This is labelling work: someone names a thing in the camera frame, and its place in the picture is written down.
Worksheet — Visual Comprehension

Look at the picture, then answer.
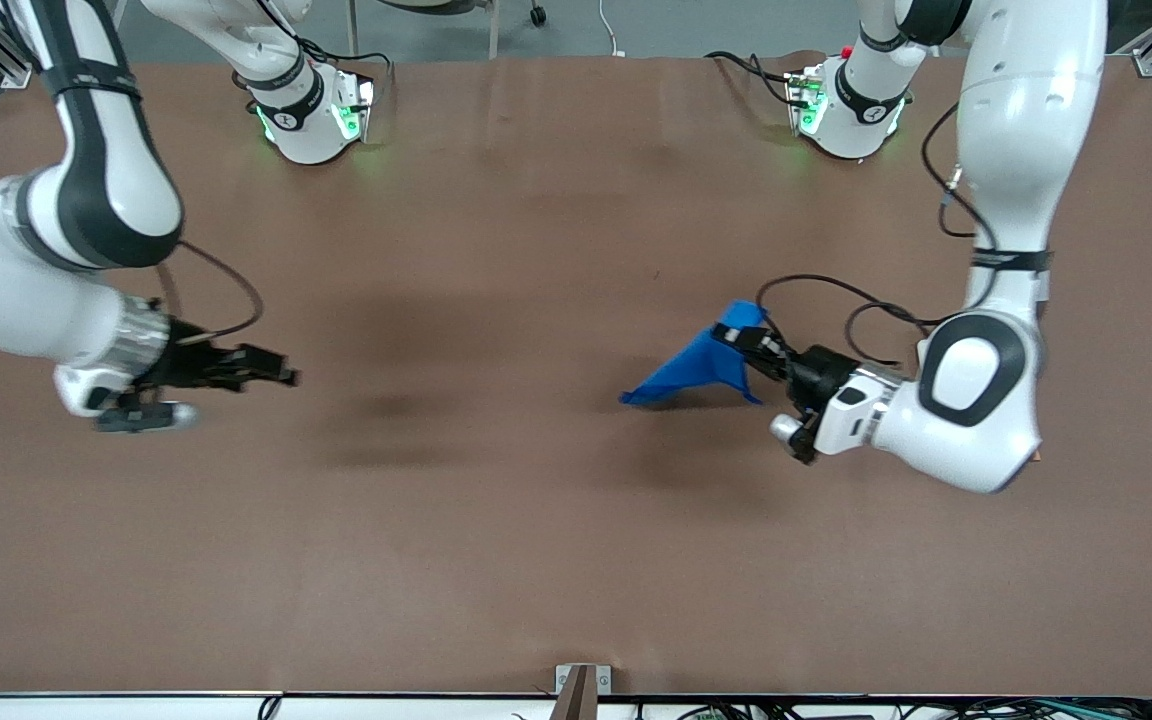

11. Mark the blue microfiber towel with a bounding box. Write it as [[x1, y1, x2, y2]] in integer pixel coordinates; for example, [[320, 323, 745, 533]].
[[620, 300, 773, 408]]

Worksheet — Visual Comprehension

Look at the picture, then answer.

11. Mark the brown table cover sheet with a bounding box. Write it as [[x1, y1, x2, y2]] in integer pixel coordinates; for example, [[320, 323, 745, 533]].
[[0, 52, 1152, 698]]

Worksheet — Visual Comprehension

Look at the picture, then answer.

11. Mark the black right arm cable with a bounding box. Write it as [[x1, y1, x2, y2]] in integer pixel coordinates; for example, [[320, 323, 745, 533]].
[[158, 240, 266, 347]]

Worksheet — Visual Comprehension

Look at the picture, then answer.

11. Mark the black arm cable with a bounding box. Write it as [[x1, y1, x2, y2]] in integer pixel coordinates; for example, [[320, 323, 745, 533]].
[[158, 240, 266, 347], [755, 100, 999, 367]]

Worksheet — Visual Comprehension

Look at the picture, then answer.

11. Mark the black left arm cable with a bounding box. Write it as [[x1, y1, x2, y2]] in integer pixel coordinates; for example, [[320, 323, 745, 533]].
[[755, 100, 999, 367]]

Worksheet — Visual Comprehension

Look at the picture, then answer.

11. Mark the black left base cable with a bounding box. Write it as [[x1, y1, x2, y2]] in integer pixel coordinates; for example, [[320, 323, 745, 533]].
[[704, 50, 799, 107]]

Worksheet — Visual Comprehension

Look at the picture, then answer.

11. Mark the black base cable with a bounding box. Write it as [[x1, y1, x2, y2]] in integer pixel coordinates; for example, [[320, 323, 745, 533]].
[[291, 38, 394, 96], [704, 50, 799, 107]]

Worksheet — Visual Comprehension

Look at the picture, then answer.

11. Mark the black right base cable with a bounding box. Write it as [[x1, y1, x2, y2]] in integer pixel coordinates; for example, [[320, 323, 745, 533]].
[[291, 38, 394, 96]]

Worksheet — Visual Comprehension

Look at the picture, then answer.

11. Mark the white floor cable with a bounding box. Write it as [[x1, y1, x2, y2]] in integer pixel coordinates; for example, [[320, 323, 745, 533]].
[[597, 0, 628, 59]]

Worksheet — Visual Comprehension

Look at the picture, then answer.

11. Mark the metal bracket with brown post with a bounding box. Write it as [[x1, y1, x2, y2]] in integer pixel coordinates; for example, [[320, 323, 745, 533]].
[[548, 663, 613, 720]]

